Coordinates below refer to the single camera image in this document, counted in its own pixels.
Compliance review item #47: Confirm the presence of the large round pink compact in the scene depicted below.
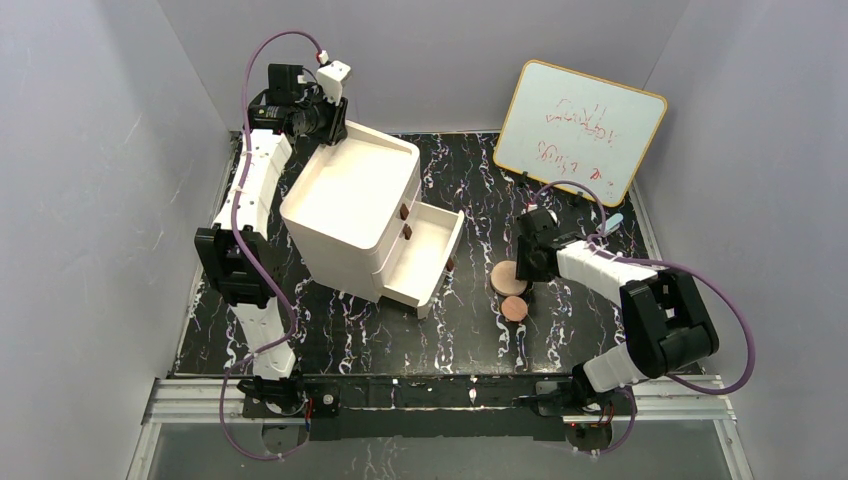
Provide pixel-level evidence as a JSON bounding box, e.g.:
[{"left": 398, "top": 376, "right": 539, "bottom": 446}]
[{"left": 489, "top": 260, "right": 528, "bottom": 297}]

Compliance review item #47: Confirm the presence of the small round pink compact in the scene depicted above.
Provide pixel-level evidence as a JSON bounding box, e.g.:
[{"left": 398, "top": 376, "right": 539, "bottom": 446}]
[{"left": 500, "top": 296, "right": 529, "bottom": 323}]

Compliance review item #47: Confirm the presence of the white three-drawer organizer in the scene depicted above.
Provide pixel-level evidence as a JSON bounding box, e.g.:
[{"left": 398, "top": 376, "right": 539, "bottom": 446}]
[{"left": 279, "top": 119, "right": 423, "bottom": 303}]

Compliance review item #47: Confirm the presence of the white bottom drawer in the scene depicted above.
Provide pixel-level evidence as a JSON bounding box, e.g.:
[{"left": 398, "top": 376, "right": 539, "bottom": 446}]
[{"left": 373, "top": 202, "right": 465, "bottom": 320}]

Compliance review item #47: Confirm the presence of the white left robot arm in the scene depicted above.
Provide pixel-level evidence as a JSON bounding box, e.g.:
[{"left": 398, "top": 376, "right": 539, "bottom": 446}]
[{"left": 194, "top": 60, "right": 351, "bottom": 382}]

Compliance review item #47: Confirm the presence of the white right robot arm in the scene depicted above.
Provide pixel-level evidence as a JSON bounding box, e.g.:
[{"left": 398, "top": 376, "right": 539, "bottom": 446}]
[{"left": 516, "top": 209, "right": 720, "bottom": 404}]

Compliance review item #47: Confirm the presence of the light blue eraser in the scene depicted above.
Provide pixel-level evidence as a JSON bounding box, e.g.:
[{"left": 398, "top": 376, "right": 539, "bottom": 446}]
[{"left": 596, "top": 213, "right": 624, "bottom": 237}]

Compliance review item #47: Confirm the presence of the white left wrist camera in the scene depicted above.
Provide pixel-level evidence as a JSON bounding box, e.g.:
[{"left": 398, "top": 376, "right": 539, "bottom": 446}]
[{"left": 315, "top": 50, "right": 352, "bottom": 105}]

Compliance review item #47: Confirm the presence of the whiteboard with yellow frame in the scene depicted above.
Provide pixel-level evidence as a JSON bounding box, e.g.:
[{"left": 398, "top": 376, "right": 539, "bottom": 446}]
[{"left": 493, "top": 60, "right": 668, "bottom": 207}]

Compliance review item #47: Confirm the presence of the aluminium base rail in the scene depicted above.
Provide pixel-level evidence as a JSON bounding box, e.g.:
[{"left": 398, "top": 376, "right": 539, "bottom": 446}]
[{"left": 143, "top": 374, "right": 736, "bottom": 423}]

